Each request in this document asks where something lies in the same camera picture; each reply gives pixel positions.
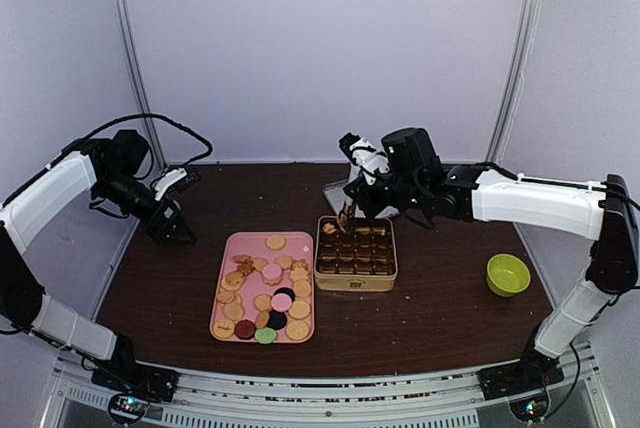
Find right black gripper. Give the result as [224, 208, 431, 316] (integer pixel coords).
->
[345, 171, 425, 219]

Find swirl butter cookie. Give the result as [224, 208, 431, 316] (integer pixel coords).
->
[322, 222, 337, 235]

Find metal serving tongs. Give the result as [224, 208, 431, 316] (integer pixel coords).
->
[337, 197, 357, 234]

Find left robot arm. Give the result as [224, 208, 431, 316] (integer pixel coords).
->
[1, 128, 201, 392]

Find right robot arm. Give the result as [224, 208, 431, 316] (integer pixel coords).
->
[339, 127, 639, 390]

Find silver tin lid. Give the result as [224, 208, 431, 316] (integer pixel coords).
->
[322, 179, 400, 219]

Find chocolate chip cookie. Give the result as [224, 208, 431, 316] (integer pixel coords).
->
[221, 271, 245, 291]

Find gold cookie tin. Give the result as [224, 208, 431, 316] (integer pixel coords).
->
[314, 216, 398, 292]

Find lone yellow sandwich cookie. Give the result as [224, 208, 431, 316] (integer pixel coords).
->
[265, 234, 287, 251]

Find pink sandwich cookie upper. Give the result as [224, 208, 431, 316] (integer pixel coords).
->
[262, 263, 282, 284]

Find pink sandwich cookie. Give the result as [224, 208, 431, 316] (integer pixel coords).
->
[271, 294, 293, 313]
[262, 263, 282, 284]

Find yellow cookie with pink sword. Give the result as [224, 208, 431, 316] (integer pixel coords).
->
[211, 318, 236, 340]

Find pink plastic tray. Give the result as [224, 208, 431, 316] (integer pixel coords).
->
[210, 232, 315, 344]

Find brown chocolate cookie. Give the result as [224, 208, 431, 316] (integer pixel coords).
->
[234, 319, 256, 340]

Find pink sandwich cookie lower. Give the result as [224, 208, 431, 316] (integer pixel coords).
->
[271, 294, 293, 313]

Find black sandwich cookie upper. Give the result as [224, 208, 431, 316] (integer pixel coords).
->
[274, 287, 296, 302]

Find black sandwich cookie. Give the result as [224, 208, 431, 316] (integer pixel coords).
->
[274, 287, 296, 302]
[266, 311, 288, 331]

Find black sandwich cookie lower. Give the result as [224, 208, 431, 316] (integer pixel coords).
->
[266, 311, 288, 331]

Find green plastic bowl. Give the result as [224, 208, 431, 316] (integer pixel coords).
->
[486, 254, 531, 298]

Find green sandwich cookie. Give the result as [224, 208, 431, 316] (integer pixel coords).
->
[254, 327, 278, 345]

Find round tan cookie right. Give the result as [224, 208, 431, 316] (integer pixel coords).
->
[293, 280, 313, 298]

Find yellow dotted cookie middle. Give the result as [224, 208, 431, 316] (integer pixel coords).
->
[288, 300, 312, 320]

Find yellow dotted cookie corner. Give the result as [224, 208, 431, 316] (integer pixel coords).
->
[286, 320, 311, 341]

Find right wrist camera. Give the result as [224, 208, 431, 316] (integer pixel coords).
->
[338, 133, 390, 186]

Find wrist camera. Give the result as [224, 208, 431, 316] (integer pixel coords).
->
[152, 167, 202, 201]
[338, 133, 390, 186]

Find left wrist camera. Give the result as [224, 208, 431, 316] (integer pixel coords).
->
[152, 167, 202, 201]

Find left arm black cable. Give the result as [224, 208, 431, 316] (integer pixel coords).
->
[59, 114, 214, 184]

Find front aluminium rail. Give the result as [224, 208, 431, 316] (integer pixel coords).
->
[36, 343, 619, 427]

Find right aluminium frame post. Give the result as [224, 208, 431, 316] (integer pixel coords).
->
[485, 0, 541, 163]

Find aluminium frame post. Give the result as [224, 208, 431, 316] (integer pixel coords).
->
[114, 0, 166, 172]
[485, 0, 541, 163]

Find left aluminium frame post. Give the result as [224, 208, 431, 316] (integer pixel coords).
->
[114, 0, 166, 172]

